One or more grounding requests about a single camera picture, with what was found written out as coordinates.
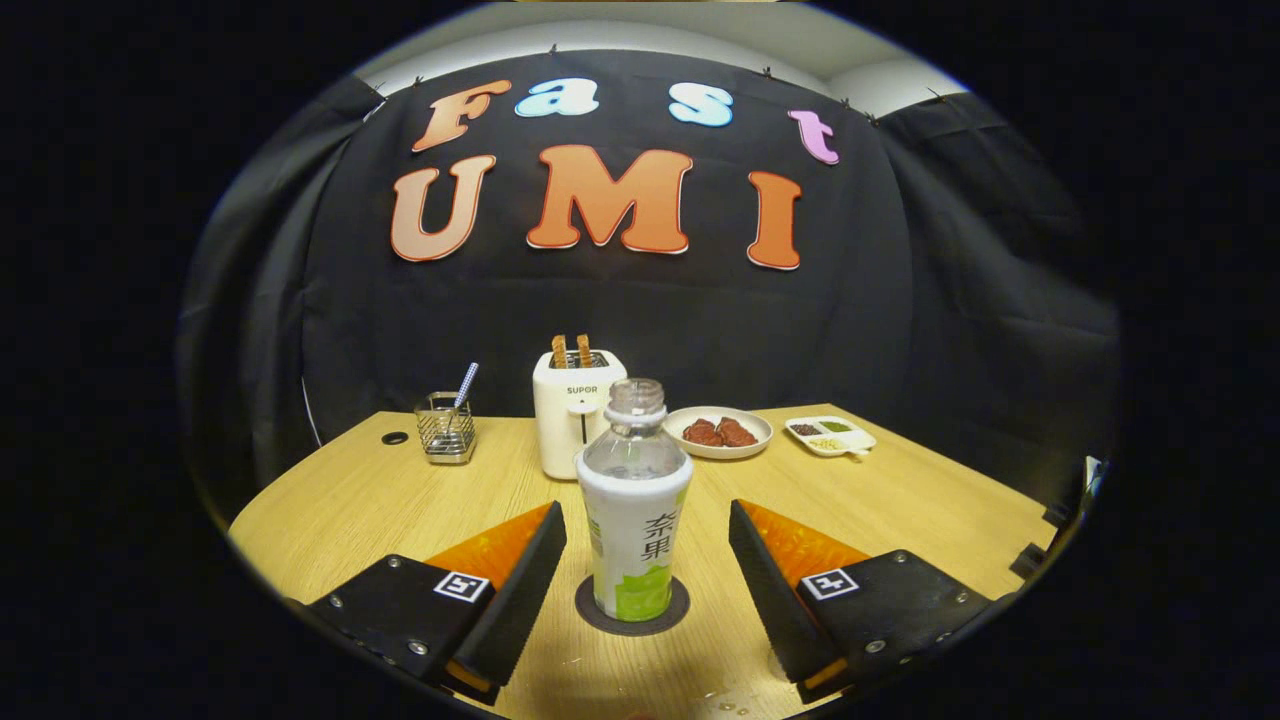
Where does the wooden table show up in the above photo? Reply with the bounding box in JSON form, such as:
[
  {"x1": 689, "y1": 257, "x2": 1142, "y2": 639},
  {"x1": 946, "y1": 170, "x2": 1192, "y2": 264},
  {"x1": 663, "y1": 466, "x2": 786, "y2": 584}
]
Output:
[{"x1": 228, "y1": 403, "x2": 1061, "y2": 720}]

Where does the white toaster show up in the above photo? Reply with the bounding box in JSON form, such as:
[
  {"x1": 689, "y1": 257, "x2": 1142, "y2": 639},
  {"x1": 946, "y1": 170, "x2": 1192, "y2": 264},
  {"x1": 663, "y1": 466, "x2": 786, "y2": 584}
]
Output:
[{"x1": 532, "y1": 350, "x2": 629, "y2": 481}]

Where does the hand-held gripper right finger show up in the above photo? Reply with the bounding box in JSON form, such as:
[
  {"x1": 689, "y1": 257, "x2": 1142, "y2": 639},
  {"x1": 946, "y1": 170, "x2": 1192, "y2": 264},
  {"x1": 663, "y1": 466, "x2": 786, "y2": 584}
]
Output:
[{"x1": 728, "y1": 498, "x2": 996, "y2": 706}]

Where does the clear juice bottle white label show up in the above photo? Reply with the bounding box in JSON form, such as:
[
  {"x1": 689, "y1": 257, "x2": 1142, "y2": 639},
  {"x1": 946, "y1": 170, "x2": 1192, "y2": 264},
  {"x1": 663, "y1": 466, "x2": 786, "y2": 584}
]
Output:
[{"x1": 576, "y1": 378, "x2": 694, "y2": 623}]

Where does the white oval plate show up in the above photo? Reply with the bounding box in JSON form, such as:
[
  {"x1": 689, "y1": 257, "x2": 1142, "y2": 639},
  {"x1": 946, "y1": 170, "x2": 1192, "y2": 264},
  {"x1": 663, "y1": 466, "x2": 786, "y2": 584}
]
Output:
[{"x1": 663, "y1": 405, "x2": 774, "y2": 461}]

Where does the white divided condiment dish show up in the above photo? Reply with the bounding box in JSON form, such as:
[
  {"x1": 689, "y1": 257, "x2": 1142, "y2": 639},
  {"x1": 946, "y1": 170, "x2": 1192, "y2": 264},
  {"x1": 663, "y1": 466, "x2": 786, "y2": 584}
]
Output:
[{"x1": 784, "y1": 415, "x2": 878, "y2": 459}]

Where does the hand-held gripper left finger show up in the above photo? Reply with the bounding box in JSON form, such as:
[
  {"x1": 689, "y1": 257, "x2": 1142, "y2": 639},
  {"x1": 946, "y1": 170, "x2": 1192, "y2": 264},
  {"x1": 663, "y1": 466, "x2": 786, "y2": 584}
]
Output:
[{"x1": 305, "y1": 500, "x2": 568, "y2": 706}]

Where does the wire mesh utensil holder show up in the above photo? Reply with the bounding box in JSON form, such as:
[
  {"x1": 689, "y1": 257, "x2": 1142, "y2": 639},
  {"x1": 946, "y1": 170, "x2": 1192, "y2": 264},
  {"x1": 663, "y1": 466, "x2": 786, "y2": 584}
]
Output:
[{"x1": 415, "y1": 392, "x2": 478, "y2": 466}]

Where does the dark brown round coaster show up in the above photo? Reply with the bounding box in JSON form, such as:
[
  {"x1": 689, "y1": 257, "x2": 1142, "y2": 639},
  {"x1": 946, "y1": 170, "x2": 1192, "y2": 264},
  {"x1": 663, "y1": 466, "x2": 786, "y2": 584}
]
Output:
[{"x1": 575, "y1": 573, "x2": 692, "y2": 637}]

